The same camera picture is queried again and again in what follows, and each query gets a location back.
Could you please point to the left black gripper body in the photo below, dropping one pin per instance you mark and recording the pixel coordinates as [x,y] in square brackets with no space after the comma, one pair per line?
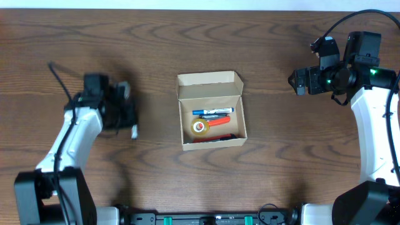
[125,113]

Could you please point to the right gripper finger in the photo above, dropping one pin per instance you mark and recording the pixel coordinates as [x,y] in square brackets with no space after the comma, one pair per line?
[292,80]
[300,90]

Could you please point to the blue whiteboard marker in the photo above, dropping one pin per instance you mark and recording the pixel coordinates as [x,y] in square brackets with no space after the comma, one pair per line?
[213,111]

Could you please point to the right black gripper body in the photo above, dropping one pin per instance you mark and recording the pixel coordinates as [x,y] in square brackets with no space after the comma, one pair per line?
[300,80]

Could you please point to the red stapler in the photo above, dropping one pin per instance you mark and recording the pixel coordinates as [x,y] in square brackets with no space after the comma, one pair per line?
[216,120]

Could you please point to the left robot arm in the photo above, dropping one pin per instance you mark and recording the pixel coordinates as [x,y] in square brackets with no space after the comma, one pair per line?
[56,192]

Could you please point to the yellow tape roll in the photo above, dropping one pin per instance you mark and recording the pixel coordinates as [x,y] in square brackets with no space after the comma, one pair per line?
[199,127]

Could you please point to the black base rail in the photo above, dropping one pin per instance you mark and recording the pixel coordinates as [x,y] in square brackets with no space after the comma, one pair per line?
[267,214]

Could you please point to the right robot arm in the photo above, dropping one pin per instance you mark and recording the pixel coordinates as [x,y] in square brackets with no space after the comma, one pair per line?
[372,93]

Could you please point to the black marker pen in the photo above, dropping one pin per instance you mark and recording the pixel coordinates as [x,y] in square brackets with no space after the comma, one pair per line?
[134,132]

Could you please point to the red utility knife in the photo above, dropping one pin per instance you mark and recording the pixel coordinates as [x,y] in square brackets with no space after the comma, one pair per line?
[223,137]

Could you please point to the cardboard box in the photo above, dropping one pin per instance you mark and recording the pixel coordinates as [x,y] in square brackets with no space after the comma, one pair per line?
[211,90]

